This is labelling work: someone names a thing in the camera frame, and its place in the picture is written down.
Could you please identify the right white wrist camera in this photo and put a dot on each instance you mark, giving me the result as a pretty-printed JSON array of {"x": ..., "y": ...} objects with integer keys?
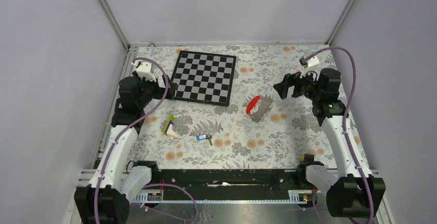
[{"x": 309, "y": 64}]

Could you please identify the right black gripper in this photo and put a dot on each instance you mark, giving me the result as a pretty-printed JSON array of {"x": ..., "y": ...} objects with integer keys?
[{"x": 282, "y": 88}]

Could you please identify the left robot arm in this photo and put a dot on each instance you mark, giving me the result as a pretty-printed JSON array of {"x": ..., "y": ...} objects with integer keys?
[{"x": 107, "y": 197}]

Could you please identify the red tag keyring bundle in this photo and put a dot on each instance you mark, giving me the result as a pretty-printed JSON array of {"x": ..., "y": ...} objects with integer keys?
[{"x": 258, "y": 107}]

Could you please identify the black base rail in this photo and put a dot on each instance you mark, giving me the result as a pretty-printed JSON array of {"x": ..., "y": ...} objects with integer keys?
[{"x": 226, "y": 186}]

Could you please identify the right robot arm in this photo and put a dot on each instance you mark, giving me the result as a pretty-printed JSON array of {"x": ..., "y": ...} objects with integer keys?
[{"x": 354, "y": 192}]

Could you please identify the toy brick stack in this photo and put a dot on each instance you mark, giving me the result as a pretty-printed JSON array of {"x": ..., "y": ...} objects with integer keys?
[{"x": 168, "y": 128}]

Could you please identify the blue tag key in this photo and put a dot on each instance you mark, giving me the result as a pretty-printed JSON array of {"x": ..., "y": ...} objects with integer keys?
[{"x": 206, "y": 137}]

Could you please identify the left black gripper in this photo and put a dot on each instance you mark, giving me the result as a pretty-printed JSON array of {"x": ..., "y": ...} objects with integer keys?
[{"x": 160, "y": 91}]

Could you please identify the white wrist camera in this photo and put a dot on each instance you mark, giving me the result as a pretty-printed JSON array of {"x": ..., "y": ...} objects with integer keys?
[
  {"x": 309, "y": 64},
  {"x": 144, "y": 69}
]

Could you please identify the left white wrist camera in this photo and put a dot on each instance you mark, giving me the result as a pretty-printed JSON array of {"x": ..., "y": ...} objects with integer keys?
[{"x": 144, "y": 69}]

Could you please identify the black grey chessboard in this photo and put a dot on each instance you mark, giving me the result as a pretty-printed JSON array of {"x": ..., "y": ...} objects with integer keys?
[{"x": 204, "y": 77}]

